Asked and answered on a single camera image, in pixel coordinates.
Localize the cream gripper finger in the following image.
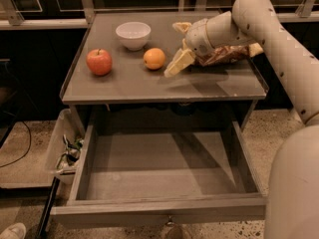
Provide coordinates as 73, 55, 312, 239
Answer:
172, 22, 191, 35
163, 49, 195, 78

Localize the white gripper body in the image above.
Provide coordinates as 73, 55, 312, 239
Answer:
185, 19, 211, 57

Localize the orange fruit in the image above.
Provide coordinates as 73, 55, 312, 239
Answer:
144, 48, 165, 70

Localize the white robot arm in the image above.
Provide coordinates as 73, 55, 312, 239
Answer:
164, 0, 319, 239

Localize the grey cabinet with top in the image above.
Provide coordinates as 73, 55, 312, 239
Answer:
58, 10, 269, 134

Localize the open grey top drawer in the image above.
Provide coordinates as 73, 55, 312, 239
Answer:
52, 122, 266, 228

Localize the brown chip bag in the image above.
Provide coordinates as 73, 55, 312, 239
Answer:
195, 43, 263, 67

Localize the white bowl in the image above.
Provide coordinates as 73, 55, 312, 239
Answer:
116, 22, 152, 51

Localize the red apple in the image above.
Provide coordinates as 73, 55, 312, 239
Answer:
86, 49, 113, 76

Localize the white shoe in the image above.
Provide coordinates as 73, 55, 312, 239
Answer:
0, 223, 26, 239

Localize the drawer handle knob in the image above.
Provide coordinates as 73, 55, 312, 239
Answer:
165, 215, 175, 227

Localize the black cable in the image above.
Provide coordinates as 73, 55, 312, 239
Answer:
0, 112, 32, 169

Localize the metal railing frame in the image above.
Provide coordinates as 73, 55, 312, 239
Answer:
0, 0, 319, 32

